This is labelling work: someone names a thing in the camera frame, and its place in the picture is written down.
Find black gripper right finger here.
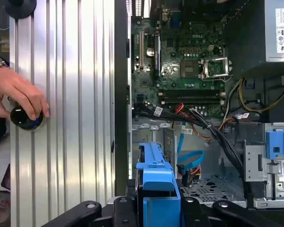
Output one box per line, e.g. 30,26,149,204
181,196,273,227

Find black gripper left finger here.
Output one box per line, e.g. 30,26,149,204
41,196,144,227

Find hard disk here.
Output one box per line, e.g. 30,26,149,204
135,141,183,227

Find blue disk wire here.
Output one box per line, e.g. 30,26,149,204
177,120,205,176

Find round black tool blue ring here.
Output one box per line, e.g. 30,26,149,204
10,105,44,131

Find perforated metal disk bay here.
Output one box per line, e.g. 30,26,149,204
177,172,248,209

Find person's bare hand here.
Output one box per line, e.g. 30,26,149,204
0,67,50,120

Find grey metal drive cage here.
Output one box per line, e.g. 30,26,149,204
243,122,284,209

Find blue empty drive carrier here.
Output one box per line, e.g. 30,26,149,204
266,127,284,159

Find black RAM slots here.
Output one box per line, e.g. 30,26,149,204
158,89,226,105

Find black open PC case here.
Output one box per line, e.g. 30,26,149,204
113,0,284,227

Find CPU socket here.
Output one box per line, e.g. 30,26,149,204
180,60,201,79

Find green Dell motherboard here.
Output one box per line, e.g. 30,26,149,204
131,17,228,119

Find grey power supply unit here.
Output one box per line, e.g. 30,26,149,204
264,0,284,63

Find round black foot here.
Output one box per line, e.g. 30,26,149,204
4,0,37,20

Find orange and red disk wire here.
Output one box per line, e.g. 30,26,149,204
174,103,235,187

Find black cable bundle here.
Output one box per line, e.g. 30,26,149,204
133,105,246,182

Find yellow and black wire bundle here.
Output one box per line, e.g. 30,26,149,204
223,77,284,119

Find thin wire locking lever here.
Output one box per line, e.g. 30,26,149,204
202,74,234,83

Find metal socket cover frame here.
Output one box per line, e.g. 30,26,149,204
200,57,231,80

